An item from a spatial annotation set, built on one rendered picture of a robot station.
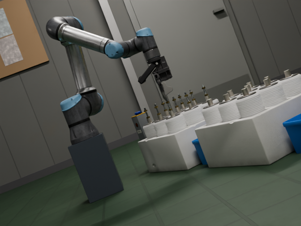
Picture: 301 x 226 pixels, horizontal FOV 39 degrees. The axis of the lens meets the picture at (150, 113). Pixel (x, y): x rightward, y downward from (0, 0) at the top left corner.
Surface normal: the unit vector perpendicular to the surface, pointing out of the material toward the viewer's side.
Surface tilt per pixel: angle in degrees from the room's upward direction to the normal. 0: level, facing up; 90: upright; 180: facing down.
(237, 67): 90
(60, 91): 90
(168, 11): 90
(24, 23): 90
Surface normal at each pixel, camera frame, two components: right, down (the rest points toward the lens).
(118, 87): 0.09, 0.00
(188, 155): 0.47, -0.15
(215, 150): -0.82, 0.33
